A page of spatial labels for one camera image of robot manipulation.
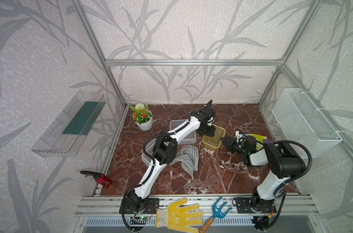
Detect olive yellow lunch box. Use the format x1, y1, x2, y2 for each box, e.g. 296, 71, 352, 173
202, 124, 226, 150

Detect clear plastic lunch box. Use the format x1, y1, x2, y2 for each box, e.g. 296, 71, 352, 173
169, 119, 198, 145

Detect grey striped cleaning cloth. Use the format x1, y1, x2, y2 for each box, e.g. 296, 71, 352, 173
170, 145, 199, 180

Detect clear lunch box lid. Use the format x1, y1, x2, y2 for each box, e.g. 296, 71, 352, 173
141, 139, 155, 167

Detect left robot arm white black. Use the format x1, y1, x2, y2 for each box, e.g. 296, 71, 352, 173
119, 113, 215, 214

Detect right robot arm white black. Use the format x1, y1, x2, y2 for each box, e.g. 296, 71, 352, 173
221, 136, 312, 214

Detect green yellow cloth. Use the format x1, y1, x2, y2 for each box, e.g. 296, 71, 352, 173
248, 134, 268, 150

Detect purple pink toy shovel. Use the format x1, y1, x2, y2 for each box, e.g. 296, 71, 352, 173
263, 139, 274, 144

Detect white flower pot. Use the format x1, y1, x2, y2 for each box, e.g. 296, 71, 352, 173
135, 110, 153, 131

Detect green artificial plant with flowers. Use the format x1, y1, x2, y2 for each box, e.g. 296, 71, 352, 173
130, 103, 149, 123

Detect teal garden hand fork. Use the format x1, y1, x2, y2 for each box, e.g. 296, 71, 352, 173
199, 196, 232, 233

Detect yellow work glove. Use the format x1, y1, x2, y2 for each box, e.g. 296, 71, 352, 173
155, 198, 203, 233

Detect red black spray bottle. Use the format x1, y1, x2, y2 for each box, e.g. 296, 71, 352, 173
80, 170, 112, 187

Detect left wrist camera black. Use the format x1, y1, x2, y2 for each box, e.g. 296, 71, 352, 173
196, 100, 215, 123

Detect white wire mesh basket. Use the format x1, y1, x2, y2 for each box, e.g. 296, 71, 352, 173
272, 88, 342, 158

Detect clear acrylic wall shelf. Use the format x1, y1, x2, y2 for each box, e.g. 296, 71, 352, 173
31, 91, 106, 158

